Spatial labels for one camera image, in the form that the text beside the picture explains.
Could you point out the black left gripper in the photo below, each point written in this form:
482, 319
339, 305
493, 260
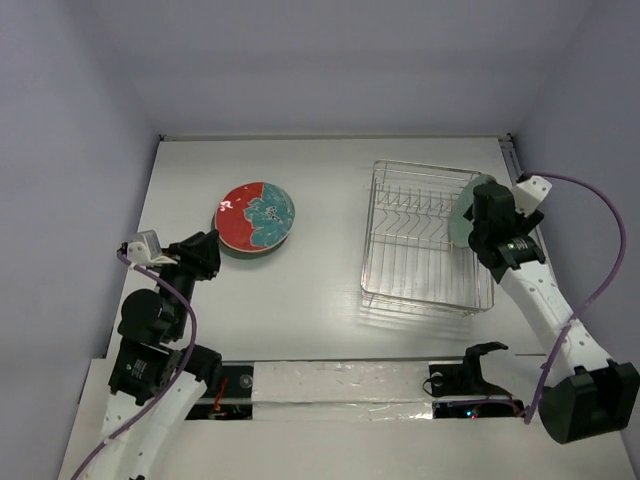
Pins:
199, 252

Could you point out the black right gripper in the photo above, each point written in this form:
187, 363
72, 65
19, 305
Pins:
486, 220

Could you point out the light green floral plate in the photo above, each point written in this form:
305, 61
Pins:
459, 227

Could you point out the plain teal plate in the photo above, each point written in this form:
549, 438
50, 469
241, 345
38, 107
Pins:
243, 255

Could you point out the red and teal plate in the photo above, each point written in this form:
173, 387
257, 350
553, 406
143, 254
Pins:
268, 208

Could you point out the dark brown patterned plate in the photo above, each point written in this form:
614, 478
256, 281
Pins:
236, 234

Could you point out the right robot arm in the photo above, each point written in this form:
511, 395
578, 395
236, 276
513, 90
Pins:
582, 392

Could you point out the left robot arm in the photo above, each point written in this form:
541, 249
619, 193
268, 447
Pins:
159, 372

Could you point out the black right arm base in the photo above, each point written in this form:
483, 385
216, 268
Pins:
463, 377

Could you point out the silver foil covered bar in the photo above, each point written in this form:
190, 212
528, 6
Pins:
341, 391

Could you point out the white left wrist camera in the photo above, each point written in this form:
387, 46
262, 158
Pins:
144, 249

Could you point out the metal wire dish rack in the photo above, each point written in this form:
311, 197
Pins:
409, 259

